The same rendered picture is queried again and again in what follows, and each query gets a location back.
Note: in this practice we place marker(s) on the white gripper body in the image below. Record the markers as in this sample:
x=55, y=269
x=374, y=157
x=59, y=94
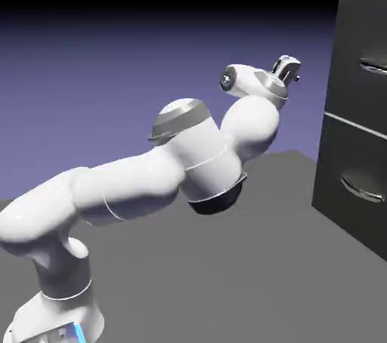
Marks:
x=289, y=65

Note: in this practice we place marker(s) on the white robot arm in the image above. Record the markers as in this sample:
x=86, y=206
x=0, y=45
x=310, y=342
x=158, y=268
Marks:
x=199, y=152

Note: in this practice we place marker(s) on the dark grey drawer front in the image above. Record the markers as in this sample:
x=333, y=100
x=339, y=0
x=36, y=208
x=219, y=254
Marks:
x=353, y=89
x=338, y=149

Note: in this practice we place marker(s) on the dark grey cabinet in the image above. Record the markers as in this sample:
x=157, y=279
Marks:
x=350, y=149

